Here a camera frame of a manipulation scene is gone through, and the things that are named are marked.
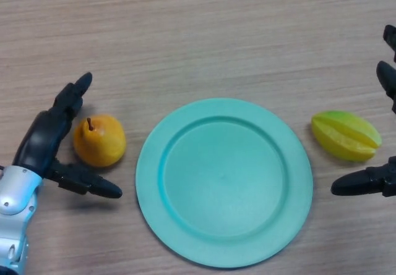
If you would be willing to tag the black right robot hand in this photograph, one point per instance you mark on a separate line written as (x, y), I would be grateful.
(355, 185)

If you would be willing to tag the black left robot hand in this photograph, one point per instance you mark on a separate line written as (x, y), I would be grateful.
(40, 139)

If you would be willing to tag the yellow orange pear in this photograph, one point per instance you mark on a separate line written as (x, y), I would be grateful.
(99, 145)

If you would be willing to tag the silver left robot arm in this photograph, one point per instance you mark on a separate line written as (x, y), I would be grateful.
(15, 213)

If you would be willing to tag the teal green round plate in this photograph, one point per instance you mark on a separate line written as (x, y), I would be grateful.
(222, 188)

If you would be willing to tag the yellow green starfruit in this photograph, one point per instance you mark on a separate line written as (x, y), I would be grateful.
(346, 136)

